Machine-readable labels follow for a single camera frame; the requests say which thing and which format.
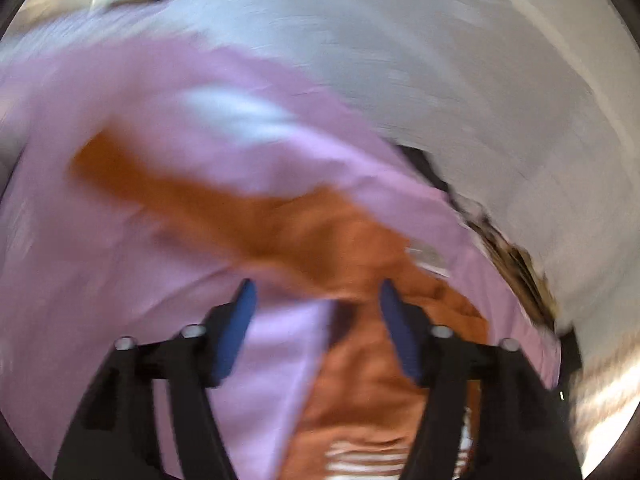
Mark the orange knit sweater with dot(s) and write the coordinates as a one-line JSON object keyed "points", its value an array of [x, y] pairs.
{"points": [[280, 230]]}

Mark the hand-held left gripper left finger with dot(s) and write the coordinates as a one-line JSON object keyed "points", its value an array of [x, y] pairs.
{"points": [[235, 335]]}

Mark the woven straw mat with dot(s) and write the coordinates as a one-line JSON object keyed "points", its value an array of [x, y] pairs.
{"points": [[515, 265]]}

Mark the lilac bed sheet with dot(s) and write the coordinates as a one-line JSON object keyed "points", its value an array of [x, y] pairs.
{"points": [[150, 85]]}

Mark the white lace cloth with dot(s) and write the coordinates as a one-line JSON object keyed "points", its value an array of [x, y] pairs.
{"points": [[400, 35]]}

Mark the paper clothing tag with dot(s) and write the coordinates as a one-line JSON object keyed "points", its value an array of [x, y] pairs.
{"points": [[429, 258]]}

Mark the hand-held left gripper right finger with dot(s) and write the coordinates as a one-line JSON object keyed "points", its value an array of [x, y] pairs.
{"points": [[400, 330]]}

